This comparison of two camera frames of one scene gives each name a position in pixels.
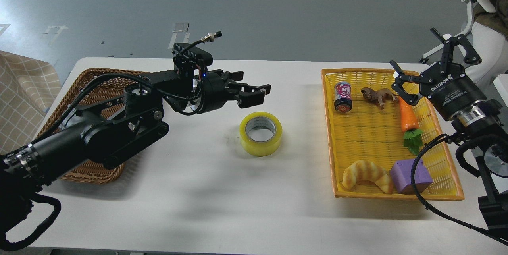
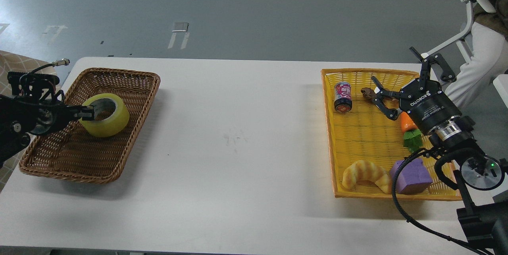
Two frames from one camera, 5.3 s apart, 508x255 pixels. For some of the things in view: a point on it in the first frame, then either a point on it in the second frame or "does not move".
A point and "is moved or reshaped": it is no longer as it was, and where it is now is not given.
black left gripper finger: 241,87 -> 82,110
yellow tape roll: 263,148 is moved or reshaped
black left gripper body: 214,91 -> 52,115
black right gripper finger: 410,99 -> 392,114
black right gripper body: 447,85 -> 430,105
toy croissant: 363,170 does not move
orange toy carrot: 412,138 does not move
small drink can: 343,102 does not move
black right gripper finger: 471,57 -> 447,73
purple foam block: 401,172 does not move
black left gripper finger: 250,98 -> 85,116
